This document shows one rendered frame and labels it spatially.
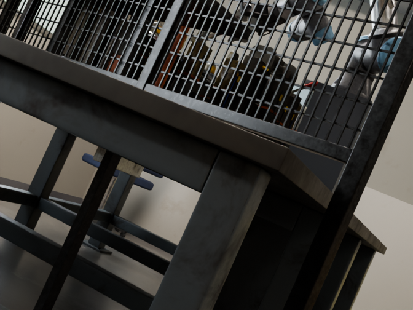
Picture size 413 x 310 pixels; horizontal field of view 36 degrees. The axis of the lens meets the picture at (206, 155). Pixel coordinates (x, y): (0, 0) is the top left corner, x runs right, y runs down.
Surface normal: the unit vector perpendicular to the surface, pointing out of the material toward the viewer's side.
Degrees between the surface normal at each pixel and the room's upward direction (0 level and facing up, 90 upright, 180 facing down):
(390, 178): 90
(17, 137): 90
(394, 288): 90
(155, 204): 90
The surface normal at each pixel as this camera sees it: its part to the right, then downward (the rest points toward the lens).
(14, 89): -0.32, -0.19
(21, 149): 0.85, 0.37
